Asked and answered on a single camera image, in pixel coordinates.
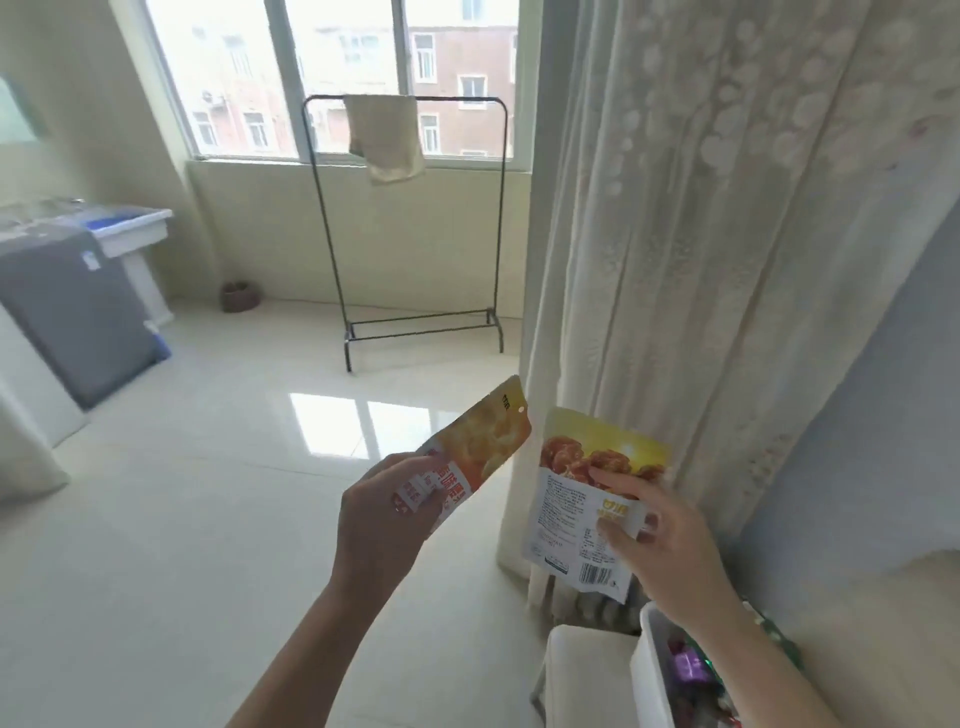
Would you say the white laundry sink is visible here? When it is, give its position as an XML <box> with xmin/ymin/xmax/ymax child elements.
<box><xmin>41</xmin><ymin>201</ymin><xmax>176</xmax><ymax>328</ymax></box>

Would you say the beige towel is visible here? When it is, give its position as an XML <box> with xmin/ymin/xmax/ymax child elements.
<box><xmin>342</xmin><ymin>93</ymin><xmax>426</xmax><ymax>186</ymax></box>

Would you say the blue basin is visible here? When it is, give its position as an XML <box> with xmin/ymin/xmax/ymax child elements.
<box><xmin>78</xmin><ymin>211</ymin><xmax>149</xmax><ymax>231</ymax></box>

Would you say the person's right forearm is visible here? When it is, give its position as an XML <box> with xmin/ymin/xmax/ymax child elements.
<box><xmin>658</xmin><ymin>594</ymin><xmax>853</xmax><ymax>728</ymax></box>

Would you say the white stool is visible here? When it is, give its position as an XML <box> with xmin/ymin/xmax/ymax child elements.
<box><xmin>531</xmin><ymin>623</ymin><xmax>648</xmax><ymax>728</ymax></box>

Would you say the person's left forearm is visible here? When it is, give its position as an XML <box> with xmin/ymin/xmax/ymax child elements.
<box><xmin>225</xmin><ymin>579</ymin><xmax>393</xmax><ymax>728</ymax></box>

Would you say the white cabinet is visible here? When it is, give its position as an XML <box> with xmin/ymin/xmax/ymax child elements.
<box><xmin>0</xmin><ymin>306</ymin><xmax>93</xmax><ymax>505</ymax></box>

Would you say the person's right hand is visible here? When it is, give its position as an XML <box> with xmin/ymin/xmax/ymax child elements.
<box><xmin>588</xmin><ymin>468</ymin><xmax>745</xmax><ymax>637</ymax></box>

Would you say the brown bowl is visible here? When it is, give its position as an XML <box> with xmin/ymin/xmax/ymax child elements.
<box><xmin>219</xmin><ymin>279</ymin><xmax>262</xmax><ymax>315</ymax></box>

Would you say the grey washing machine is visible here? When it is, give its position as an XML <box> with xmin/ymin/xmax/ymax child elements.
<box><xmin>0</xmin><ymin>223</ymin><xmax>172</xmax><ymax>411</ymax></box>

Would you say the wall mirror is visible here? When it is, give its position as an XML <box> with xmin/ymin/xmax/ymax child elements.
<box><xmin>0</xmin><ymin>73</ymin><xmax>50</xmax><ymax>145</ymax></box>

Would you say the person's left hand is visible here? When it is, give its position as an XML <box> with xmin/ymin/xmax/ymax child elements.
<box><xmin>332</xmin><ymin>451</ymin><xmax>451</xmax><ymax>597</ymax></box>

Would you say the white framed window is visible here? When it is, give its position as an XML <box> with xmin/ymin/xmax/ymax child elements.
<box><xmin>141</xmin><ymin>0</ymin><xmax>543</xmax><ymax>165</ymax></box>

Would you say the white plastic storage bin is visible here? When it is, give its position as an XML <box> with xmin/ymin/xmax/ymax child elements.
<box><xmin>628</xmin><ymin>602</ymin><xmax>745</xmax><ymax>728</ymax></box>

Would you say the cream cushion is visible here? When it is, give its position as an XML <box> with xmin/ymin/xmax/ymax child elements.
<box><xmin>738</xmin><ymin>549</ymin><xmax>960</xmax><ymax>728</ymax></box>

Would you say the orange snack packet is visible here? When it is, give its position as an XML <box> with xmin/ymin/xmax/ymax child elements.
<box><xmin>392</xmin><ymin>375</ymin><xmax>534</xmax><ymax>538</ymax></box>

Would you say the green patterned strap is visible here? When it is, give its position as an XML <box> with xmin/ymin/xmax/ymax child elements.
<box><xmin>741</xmin><ymin>598</ymin><xmax>805</xmax><ymax>676</ymax></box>

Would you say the purple packet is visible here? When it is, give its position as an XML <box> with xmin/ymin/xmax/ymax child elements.
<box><xmin>669</xmin><ymin>647</ymin><xmax>715</xmax><ymax>685</ymax></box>

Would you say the cream lace curtain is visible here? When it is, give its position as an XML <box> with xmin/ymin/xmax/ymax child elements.
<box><xmin>495</xmin><ymin>0</ymin><xmax>960</xmax><ymax>610</ymax></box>

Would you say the black metal clothes rack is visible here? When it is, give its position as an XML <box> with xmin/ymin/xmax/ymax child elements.
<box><xmin>301</xmin><ymin>94</ymin><xmax>510</xmax><ymax>375</ymax></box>

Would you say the yellow and white snack packet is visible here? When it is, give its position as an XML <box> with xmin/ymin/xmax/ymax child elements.
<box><xmin>521</xmin><ymin>407</ymin><xmax>673</xmax><ymax>606</ymax></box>

